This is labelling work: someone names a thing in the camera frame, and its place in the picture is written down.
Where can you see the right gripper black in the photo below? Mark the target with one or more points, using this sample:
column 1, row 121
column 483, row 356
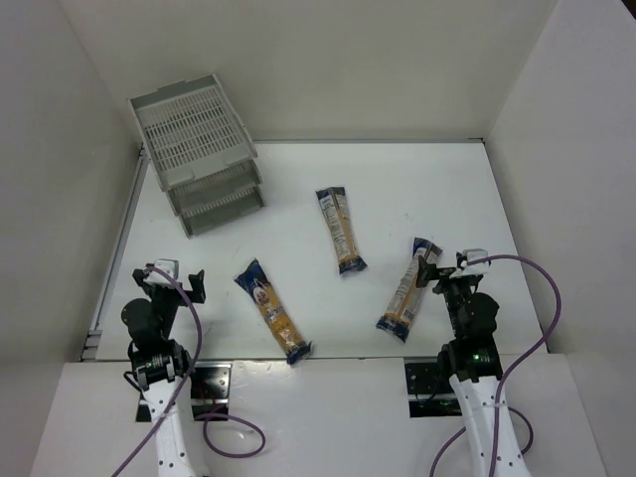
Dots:
column 444, row 273

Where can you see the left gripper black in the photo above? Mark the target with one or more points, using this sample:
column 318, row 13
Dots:
column 175, row 288

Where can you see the pasta bag label side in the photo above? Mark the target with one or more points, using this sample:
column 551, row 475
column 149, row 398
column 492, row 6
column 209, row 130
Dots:
column 401, row 311
column 334, row 207

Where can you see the blue yellow spaghetti bag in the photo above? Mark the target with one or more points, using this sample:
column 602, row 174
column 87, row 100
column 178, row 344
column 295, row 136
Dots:
column 255, row 283

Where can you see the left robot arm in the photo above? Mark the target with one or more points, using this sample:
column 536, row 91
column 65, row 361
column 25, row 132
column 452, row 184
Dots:
column 162, row 368

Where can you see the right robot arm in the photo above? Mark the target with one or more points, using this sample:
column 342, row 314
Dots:
column 471, row 364

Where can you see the grey three-tier tray shelf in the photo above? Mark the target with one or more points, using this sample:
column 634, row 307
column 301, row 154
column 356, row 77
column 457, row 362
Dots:
column 201, row 151

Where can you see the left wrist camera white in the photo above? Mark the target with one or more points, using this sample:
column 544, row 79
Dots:
column 162, row 272

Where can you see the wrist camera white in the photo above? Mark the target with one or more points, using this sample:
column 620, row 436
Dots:
column 162, row 272
column 472, row 262

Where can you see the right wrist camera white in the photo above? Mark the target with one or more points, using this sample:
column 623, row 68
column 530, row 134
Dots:
column 472, row 262

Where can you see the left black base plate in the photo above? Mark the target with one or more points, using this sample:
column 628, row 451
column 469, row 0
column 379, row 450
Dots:
column 208, row 389

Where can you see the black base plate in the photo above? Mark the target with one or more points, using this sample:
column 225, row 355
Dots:
column 427, row 395
column 208, row 389

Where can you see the aluminium frame rail left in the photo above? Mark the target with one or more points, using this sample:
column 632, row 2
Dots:
column 91, row 341

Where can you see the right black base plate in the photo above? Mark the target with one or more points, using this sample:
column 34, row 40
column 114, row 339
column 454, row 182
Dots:
column 427, row 395

